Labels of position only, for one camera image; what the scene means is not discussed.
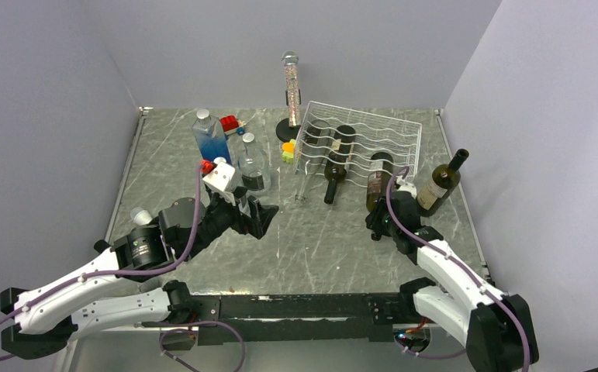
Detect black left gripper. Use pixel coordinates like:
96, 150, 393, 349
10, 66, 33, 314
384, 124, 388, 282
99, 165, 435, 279
182, 186, 278, 260

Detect green wine bottle brown label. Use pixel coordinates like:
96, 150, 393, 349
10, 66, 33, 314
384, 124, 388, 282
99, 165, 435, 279
365, 151, 394, 212

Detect clear glass wine bottle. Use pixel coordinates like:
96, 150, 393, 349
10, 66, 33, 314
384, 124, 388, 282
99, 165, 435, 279
295, 119, 331, 202

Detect dark green wine bottle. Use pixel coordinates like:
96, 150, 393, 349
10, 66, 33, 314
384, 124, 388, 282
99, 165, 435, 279
323, 125, 356, 205

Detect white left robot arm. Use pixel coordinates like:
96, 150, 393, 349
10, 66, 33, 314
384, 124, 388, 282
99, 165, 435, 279
0, 195, 279, 360

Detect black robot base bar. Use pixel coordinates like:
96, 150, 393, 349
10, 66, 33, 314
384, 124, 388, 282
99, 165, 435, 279
186, 292, 430, 346

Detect clear bottle dark label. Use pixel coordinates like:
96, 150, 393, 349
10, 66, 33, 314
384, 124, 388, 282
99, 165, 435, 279
237, 133, 271, 196

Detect tall blue square bottle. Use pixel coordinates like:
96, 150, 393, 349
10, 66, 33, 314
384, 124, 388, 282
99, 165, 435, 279
192, 108, 233, 164

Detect yellow green toy blocks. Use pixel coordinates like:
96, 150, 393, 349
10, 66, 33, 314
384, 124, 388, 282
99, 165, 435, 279
281, 139, 296, 164

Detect black microphone stand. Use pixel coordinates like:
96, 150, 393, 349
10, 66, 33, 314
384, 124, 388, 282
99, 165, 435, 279
275, 89, 302, 143

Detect red toy block car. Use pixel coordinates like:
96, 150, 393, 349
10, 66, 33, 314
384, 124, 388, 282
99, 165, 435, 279
220, 115, 245, 138

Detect white handheld microphone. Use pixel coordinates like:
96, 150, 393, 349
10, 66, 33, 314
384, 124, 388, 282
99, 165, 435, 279
130, 207, 154, 226

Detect glitter microphone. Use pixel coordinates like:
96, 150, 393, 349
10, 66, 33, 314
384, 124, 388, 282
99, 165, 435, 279
282, 50, 301, 128

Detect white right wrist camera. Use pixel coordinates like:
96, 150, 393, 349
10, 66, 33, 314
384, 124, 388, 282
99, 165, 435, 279
395, 178, 417, 198

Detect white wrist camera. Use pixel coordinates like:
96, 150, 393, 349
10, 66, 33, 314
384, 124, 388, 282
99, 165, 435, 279
201, 157, 237, 193
395, 178, 417, 198

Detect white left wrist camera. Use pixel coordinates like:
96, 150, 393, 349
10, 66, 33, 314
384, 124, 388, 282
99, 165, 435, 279
201, 157, 237, 193

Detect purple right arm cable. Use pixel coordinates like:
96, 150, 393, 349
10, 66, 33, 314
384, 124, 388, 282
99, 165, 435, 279
385, 165, 532, 372

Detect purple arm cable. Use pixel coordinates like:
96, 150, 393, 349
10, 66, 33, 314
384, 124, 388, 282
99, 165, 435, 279
0, 164, 206, 364
385, 165, 532, 372

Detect white wire wine rack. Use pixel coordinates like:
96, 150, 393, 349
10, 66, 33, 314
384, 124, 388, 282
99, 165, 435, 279
294, 102, 423, 188

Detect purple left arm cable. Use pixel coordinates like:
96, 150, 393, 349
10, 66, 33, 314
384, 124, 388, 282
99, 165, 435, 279
0, 164, 206, 364

